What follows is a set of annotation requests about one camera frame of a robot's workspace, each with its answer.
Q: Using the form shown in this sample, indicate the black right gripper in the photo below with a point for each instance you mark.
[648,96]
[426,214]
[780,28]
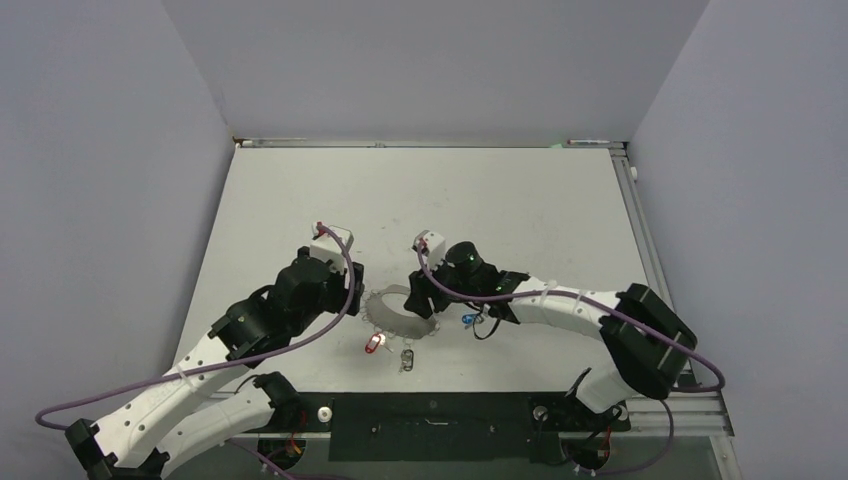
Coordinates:
[423,289]

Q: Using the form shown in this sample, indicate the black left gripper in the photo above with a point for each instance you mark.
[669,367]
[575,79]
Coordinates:
[338,280]

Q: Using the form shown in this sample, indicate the silver key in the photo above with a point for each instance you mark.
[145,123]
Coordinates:
[480,321]

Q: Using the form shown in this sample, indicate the steel oval key holder plate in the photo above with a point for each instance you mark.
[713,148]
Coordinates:
[383,309]

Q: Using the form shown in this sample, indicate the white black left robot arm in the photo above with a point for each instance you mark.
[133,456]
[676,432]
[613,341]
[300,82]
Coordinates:
[168,424]

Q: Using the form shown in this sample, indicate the red key tag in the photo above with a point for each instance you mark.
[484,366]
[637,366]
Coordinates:
[374,342]

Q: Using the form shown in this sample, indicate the black key tag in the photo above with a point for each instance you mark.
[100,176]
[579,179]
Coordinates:
[406,360]

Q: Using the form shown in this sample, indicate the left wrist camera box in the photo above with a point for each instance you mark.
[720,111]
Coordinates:
[331,244]

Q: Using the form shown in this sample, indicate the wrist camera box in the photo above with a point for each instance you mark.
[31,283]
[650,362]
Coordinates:
[432,246]
[331,244]

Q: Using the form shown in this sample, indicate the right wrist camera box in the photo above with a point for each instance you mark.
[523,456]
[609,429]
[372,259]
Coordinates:
[432,246]

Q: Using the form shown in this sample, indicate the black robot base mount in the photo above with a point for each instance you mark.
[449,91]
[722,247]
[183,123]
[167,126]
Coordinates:
[542,427]

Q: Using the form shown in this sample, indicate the marker pen on rail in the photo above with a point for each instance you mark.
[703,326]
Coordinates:
[588,143]

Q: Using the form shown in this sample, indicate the aluminium table edge rail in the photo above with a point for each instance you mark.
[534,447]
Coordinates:
[695,414]

